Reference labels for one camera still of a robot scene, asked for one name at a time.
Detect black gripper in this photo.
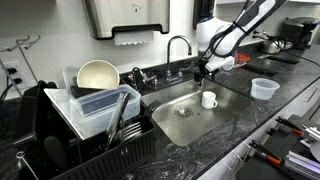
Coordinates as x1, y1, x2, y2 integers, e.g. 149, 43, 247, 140
194, 59, 214, 88

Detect white ceramic mug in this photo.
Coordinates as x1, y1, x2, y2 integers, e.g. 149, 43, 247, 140
200, 90, 218, 110

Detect stainless steel sink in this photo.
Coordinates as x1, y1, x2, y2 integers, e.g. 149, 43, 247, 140
139, 76, 256, 148

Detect black dish rack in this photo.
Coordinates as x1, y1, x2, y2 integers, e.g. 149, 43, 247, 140
13, 79, 158, 180

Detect chrome faucet side lever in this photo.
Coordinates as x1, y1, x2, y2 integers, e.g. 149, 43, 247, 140
181, 60, 196, 73

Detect tall chrome faucet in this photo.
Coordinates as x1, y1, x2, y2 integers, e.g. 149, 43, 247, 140
165, 34, 193, 83

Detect small chrome faucet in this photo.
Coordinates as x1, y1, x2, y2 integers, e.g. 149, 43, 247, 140
128, 66, 159, 91

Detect translucent round plastic tub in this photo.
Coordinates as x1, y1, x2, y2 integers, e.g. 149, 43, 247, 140
250, 77, 281, 101

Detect white paper towel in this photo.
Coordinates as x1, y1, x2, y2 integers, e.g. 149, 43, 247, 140
114, 30, 155, 46

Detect shiny metal pot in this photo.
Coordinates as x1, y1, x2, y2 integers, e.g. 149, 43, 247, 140
261, 38, 294, 55

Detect metal fork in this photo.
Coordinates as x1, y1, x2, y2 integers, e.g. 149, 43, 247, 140
121, 121, 143, 134
122, 130, 144, 144

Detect black flat panel silver edge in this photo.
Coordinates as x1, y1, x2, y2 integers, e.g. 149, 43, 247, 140
258, 53, 301, 65

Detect steel paper towel dispenser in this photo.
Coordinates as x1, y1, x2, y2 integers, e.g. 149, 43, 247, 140
82, 0, 171, 41

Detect metal tongs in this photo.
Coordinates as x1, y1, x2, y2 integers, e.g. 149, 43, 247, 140
104, 92, 132, 151

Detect clear plastic food container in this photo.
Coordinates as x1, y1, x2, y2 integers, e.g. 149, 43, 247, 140
69, 83, 142, 138

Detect white base cabinets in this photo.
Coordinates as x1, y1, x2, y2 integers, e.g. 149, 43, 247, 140
196, 84, 320, 180

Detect orange black pliers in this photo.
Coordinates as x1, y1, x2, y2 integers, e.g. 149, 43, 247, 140
249, 139, 284, 166

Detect cream bowl with pink outside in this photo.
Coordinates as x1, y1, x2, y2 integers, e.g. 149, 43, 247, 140
76, 59, 121, 90

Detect black tool cart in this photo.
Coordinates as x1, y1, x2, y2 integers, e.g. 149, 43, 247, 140
234, 114, 320, 180

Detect black coffee machine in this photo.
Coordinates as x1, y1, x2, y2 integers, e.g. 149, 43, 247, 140
279, 16, 320, 50

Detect silver aluminium profiles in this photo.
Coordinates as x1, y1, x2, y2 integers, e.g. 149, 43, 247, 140
284, 150, 320, 179

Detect translucent plastic lid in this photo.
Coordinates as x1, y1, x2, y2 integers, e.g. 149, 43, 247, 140
43, 87, 88, 141

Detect black rounded utensil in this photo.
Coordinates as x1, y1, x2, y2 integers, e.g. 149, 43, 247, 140
43, 134, 70, 172

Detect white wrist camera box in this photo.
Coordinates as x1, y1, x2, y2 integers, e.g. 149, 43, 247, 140
204, 55, 235, 73

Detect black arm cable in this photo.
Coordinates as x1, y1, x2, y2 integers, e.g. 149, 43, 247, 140
199, 0, 258, 68

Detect black wall soap dispenser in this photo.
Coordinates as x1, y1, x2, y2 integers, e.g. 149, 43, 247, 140
192, 0, 216, 22

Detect black handled tool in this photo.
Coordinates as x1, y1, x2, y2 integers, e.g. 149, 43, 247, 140
274, 116, 304, 136

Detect metal wire stand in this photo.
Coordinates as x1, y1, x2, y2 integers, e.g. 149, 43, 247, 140
0, 34, 43, 99

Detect white wall outlet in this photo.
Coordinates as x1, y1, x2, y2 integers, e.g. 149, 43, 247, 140
2, 61, 25, 93

